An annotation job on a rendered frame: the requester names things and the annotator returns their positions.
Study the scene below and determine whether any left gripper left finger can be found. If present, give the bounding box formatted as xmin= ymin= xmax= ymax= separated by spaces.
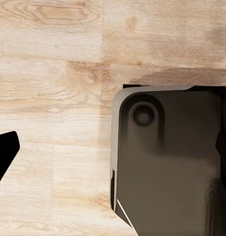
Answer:
xmin=0 ymin=131 xmax=20 ymax=181

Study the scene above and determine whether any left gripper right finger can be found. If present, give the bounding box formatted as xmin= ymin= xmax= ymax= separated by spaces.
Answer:
xmin=215 ymin=130 xmax=226 ymax=163

